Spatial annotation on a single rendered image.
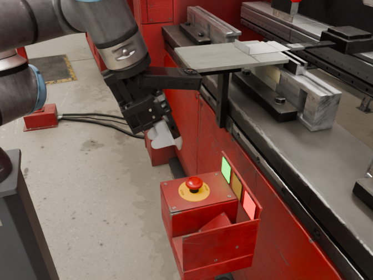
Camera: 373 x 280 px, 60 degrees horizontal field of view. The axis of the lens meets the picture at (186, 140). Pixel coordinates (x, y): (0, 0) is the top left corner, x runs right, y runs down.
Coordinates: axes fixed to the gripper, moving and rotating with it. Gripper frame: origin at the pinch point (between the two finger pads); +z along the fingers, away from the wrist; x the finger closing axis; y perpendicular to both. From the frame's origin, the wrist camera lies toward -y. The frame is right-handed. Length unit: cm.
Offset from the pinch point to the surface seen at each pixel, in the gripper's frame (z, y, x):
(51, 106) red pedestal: 58, 71, -196
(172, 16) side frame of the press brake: 10, -28, -111
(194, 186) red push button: 11.3, 1.3, 1.6
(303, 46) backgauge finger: 7, -44, -24
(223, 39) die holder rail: 10, -34, -60
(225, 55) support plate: -1.0, -21.6, -24.7
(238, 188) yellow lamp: 13.5, -7.0, 5.8
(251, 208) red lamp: 13.5, -6.8, 12.1
